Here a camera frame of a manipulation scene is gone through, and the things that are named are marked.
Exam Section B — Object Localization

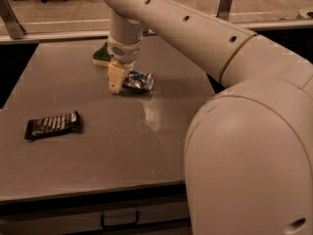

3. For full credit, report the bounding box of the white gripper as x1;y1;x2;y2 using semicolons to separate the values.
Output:
108;36;142;94

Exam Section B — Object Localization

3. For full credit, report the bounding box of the crushed redbull can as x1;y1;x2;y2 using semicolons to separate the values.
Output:
122;70;154;91

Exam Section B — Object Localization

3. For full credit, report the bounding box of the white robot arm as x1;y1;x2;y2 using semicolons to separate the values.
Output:
104;0;313;235

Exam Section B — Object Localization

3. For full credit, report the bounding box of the green yellow sponge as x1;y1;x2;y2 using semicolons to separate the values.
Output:
93;43;111;67

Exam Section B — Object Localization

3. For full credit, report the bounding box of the black snack bar wrapper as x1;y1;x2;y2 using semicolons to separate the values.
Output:
24;112;80;140

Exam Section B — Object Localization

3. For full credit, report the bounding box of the grey table drawer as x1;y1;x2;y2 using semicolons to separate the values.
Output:
0;202;192;235

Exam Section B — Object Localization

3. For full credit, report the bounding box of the left metal glass bracket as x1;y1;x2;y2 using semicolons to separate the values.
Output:
0;0;25;39

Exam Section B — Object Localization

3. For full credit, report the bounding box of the metal glass bracket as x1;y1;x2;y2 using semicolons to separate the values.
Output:
0;0;25;39
217;0;233;21

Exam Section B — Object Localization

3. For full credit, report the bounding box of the right metal glass bracket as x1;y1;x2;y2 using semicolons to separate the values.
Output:
217;0;233;21

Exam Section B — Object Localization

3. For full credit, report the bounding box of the black drawer handle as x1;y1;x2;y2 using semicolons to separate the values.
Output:
100;211;140;231

